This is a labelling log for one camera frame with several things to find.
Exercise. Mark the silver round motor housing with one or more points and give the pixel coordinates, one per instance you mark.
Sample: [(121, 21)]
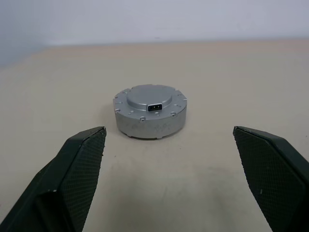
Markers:
[(149, 125)]

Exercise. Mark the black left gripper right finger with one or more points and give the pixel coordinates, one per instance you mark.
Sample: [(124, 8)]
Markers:
[(272, 181)]

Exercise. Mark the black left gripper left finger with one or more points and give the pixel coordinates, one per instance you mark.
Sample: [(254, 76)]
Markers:
[(60, 188)]

